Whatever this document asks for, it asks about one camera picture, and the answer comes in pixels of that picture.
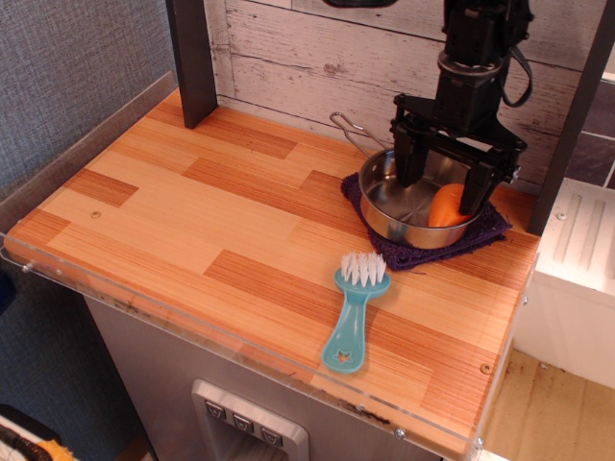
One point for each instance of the dark grey right post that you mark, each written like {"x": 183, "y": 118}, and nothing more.
{"x": 587, "y": 87}

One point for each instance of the orange plastic toy carrot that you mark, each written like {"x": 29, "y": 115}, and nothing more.
{"x": 445, "y": 205}

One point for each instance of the silver dispenser panel with buttons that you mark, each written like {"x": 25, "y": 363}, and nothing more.
{"x": 247, "y": 425}

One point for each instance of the grey left side rail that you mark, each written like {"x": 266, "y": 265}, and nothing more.
{"x": 55, "y": 173}

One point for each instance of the grey toy fridge cabinet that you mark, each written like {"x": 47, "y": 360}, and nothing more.
{"x": 159, "y": 370}

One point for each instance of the small stainless steel pot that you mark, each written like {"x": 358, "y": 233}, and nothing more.
{"x": 401, "y": 214}

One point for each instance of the clear acrylic edge guard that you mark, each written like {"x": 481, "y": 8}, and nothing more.
{"x": 434, "y": 340}

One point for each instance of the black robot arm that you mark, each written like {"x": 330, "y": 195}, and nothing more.
{"x": 481, "y": 32}

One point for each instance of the teal scrub brush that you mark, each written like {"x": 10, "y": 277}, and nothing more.
{"x": 361, "y": 278}

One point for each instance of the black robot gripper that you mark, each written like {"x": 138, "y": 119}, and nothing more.
{"x": 461, "y": 122}

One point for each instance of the white toy sink unit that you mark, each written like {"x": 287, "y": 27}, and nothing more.
{"x": 567, "y": 315}

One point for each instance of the dark grey left post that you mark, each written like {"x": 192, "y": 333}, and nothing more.
{"x": 190, "y": 40}

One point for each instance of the dark purple knitted cloth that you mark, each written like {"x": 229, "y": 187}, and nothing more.
{"x": 489, "y": 228}

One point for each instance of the dark grey post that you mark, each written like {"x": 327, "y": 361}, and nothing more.
{"x": 587, "y": 87}
{"x": 190, "y": 40}

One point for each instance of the yellow orange fabric object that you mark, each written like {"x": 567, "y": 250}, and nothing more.
{"x": 57, "y": 451}

